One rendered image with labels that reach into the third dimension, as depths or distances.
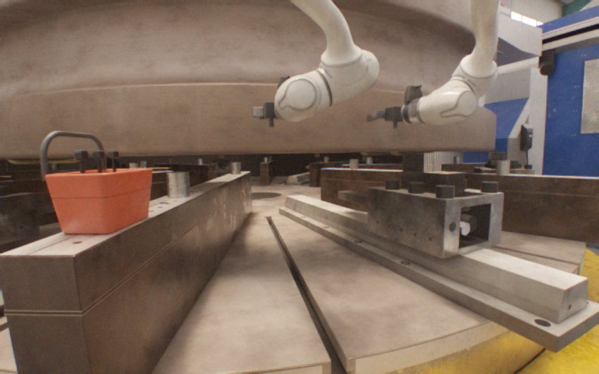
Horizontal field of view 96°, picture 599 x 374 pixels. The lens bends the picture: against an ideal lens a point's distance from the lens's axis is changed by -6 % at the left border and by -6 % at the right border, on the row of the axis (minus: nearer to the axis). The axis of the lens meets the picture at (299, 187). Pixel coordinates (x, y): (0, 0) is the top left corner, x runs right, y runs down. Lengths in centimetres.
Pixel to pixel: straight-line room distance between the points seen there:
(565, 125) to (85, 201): 547
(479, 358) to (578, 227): 129
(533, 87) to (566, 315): 613
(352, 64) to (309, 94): 14
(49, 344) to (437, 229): 109
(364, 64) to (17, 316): 87
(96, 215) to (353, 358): 70
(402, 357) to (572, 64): 511
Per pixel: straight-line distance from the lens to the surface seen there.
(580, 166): 544
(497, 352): 133
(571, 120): 550
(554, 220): 231
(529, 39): 533
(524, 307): 115
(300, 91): 69
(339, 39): 75
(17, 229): 186
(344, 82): 77
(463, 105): 94
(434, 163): 138
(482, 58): 102
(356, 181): 269
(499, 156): 335
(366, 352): 90
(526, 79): 702
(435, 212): 115
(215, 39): 142
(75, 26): 175
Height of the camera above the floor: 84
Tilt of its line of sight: 7 degrees down
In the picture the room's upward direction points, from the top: 1 degrees counter-clockwise
